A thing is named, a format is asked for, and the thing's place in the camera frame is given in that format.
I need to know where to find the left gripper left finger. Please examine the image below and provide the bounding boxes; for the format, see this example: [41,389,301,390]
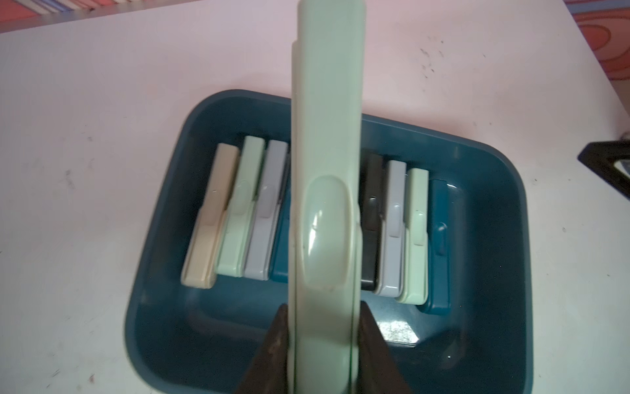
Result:
[235,304,289,394]

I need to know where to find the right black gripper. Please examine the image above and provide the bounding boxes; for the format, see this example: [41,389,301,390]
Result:
[577,140,629,199]

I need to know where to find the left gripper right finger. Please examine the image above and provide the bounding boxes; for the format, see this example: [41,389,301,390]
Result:
[357,301,411,394]

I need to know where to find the teal pliers group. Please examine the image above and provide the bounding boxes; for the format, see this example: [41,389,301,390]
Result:
[420,180,451,315]

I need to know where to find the teal plastic storage box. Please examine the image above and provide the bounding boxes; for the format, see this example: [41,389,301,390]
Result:
[124,90,533,393]

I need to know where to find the teal pliers front row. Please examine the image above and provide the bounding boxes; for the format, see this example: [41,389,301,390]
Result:
[270,182,291,283]

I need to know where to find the black pliers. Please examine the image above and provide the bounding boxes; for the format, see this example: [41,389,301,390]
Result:
[360,153,383,291]

